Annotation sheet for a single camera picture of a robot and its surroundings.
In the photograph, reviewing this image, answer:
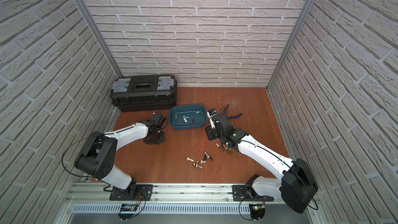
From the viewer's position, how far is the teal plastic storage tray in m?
0.99

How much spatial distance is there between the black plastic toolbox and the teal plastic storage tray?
4 cm

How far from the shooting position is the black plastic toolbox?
94 centimetres
